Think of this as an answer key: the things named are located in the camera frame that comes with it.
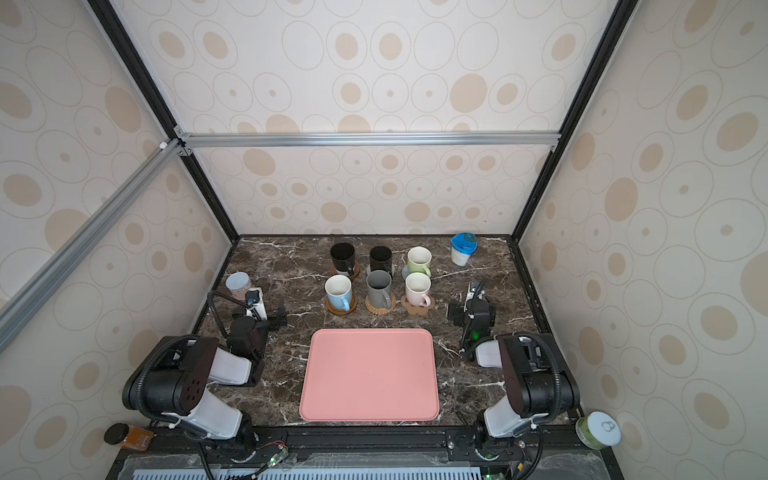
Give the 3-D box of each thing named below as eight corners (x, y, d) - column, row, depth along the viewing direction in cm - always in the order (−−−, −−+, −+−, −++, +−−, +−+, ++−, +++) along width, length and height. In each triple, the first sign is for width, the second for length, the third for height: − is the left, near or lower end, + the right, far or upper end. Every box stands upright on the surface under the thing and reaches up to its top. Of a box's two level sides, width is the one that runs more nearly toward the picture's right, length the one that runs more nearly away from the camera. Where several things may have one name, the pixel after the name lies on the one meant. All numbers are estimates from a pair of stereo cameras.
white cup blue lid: (450, 268, 112) (454, 249, 104) (447, 252, 118) (451, 232, 109) (473, 268, 112) (480, 249, 104) (469, 252, 118) (475, 232, 109)
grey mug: (367, 315, 99) (365, 296, 90) (369, 289, 106) (367, 269, 97) (391, 315, 99) (391, 296, 90) (391, 289, 106) (391, 269, 97)
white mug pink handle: (406, 315, 99) (407, 299, 91) (405, 289, 105) (406, 272, 98) (429, 315, 99) (432, 299, 91) (426, 289, 105) (429, 272, 98)
